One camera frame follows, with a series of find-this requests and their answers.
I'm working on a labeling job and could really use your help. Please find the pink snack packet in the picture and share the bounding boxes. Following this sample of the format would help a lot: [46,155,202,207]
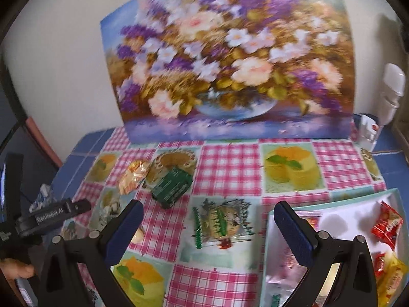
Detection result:
[265,249,308,293]

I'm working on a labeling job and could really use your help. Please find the flower painting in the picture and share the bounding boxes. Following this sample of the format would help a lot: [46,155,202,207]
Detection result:
[100,0,357,143]

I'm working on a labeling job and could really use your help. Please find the orange white snack packet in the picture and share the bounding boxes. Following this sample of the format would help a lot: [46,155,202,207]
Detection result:
[118,158,151,195]

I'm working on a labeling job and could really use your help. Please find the person's left hand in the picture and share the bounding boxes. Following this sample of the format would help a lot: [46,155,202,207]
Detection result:
[0,259,36,291]

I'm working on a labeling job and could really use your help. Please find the pink checked fruit tablecloth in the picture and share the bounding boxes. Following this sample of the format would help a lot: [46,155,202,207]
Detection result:
[19,126,400,307]

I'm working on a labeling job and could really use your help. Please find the white plug adapter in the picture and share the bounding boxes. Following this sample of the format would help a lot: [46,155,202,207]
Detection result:
[356,113,381,153]

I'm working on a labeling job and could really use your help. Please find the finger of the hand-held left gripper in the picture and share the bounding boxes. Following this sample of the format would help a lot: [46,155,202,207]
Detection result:
[63,199,92,218]

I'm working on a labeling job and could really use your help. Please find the white box with teal rim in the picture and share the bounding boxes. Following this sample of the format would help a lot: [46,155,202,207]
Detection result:
[259,188,409,307]

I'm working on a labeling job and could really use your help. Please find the dark green snack packet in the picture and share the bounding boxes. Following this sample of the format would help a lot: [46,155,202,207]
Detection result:
[151,166,192,210]

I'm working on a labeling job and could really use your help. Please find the clear biscuit packet green edges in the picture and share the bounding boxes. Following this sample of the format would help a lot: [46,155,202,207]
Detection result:
[192,198,255,250]

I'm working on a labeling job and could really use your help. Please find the yellow bread packet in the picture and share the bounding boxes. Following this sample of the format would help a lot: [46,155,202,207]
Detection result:
[377,253,407,307]

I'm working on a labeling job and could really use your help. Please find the white wall device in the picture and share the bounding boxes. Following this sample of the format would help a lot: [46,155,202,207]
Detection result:
[379,63,407,126]

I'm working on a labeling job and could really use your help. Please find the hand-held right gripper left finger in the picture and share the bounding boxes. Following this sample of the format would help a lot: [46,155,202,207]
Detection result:
[41,200,144,307]

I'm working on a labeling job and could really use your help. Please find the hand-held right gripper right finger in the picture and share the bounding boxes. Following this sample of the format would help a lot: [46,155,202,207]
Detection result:
[274,201,379,307]

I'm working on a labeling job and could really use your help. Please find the red snack packet orange print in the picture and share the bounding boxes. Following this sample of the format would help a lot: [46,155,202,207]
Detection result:
[371,201,404,250]

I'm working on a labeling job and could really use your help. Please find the blue white crumpled packet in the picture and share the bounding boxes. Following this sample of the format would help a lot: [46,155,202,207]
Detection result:
[29,184,55,213]

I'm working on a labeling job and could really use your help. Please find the reddish brown board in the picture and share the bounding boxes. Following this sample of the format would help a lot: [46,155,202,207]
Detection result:
[26,117,63,167]

